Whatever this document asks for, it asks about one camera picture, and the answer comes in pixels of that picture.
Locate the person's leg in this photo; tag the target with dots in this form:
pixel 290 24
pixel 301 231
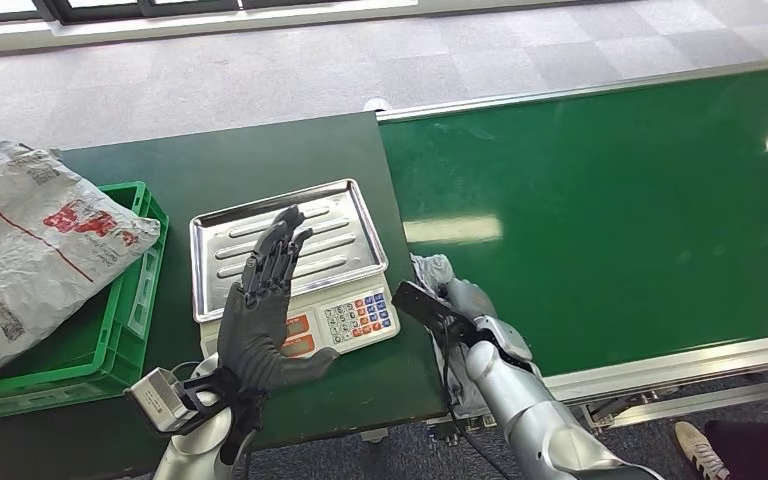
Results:
pixel 762 450

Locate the green conveyor belt machine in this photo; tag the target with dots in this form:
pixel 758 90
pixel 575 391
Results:
pixel 622 218

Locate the grey plastic mailer package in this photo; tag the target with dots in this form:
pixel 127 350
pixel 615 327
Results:
pixel 432 272

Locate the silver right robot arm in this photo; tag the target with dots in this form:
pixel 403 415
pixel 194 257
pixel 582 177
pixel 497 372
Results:
pixel 536 411

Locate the white table foot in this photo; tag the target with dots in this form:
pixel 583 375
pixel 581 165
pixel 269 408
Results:
pixel 374 435
pixel 377 104

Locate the large white mailer package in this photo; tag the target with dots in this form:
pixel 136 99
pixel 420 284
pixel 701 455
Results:
pixel 20 265

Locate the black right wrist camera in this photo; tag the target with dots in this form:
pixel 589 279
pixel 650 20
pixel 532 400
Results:
pixel 427 308

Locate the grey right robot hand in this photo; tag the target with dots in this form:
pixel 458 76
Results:
pixel 471 301

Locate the electronic scale with steel tray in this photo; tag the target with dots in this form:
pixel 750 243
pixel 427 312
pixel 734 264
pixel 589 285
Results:
pixel 338 228

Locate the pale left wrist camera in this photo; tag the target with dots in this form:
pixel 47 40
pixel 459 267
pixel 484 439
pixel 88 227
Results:
pixel 159 401

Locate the green plastic crate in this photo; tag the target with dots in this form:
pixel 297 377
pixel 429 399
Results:
pixel 92 358

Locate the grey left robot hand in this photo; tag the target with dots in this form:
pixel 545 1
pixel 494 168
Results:
pixel 255 331

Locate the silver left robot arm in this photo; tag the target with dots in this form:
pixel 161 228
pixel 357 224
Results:
pixel 192 450

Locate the person's shoe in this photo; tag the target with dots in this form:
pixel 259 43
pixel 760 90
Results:
pixel 698 450

